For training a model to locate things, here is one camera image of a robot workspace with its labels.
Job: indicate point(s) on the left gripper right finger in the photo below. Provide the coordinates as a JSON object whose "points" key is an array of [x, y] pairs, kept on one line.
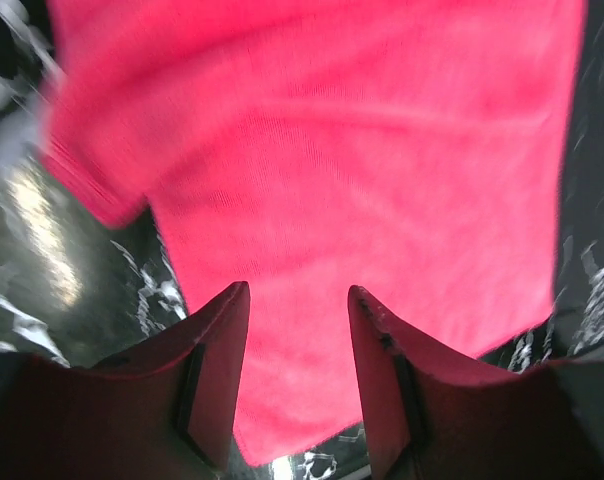
{"points": [[430, 412]]}

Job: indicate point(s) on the pink towel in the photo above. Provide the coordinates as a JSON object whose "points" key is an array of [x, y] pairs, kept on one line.
{"points": [[409, 147]]}

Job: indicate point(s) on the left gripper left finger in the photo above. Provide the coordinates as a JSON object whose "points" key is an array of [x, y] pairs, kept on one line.
{"points": [[162, 409]]}

